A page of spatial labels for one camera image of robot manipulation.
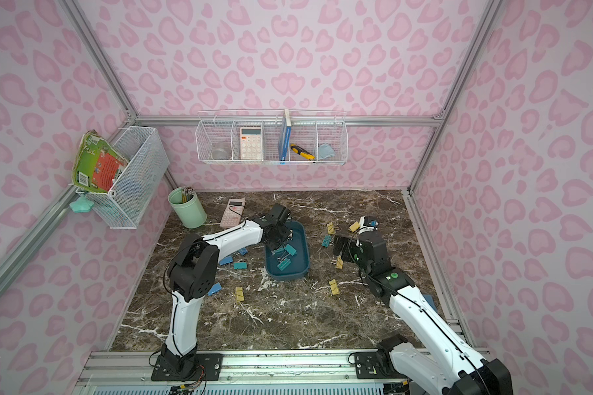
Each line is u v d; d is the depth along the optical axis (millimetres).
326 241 1005
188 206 979
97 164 732
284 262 951
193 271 545
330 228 1046
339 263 949
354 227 1062
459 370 395
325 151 1005
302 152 967
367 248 593
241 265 950
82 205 622
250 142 943
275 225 775
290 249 979
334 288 879
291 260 954
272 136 979
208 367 724
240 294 873
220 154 960
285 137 861
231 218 1095
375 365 723
